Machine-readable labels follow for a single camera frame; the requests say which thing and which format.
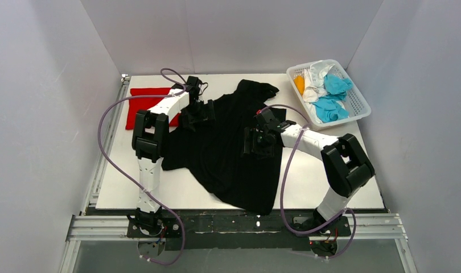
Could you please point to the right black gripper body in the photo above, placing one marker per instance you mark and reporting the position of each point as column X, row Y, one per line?
column 258, row 140

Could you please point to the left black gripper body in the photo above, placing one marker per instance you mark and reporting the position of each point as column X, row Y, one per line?
column 197, row 112

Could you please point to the black t-shirt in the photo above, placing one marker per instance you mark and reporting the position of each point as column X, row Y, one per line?
column 213, row 154

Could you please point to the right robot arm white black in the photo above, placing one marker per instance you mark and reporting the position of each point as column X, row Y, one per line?
column 346, row 164

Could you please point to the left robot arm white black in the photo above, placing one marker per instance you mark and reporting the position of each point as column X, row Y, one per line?
column 150, row 138

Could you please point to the red folded t-shirt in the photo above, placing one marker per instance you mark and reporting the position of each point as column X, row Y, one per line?
column 142, row 103

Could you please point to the orange cloth in basket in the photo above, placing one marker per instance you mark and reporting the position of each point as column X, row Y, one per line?
column 300, row 84

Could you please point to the light blue t-shirt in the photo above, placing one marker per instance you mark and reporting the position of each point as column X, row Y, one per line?
column 328, row 108

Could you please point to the white t-shirt in basket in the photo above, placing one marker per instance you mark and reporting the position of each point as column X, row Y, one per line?
column 314, row 90

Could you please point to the white plastic basket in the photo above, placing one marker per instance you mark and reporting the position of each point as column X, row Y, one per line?
column 354, row 102

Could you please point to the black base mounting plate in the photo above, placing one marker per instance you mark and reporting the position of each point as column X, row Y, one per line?
column 235, row 229

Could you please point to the aluminium frame rail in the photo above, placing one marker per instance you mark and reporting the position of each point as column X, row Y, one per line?
column 98, row 242

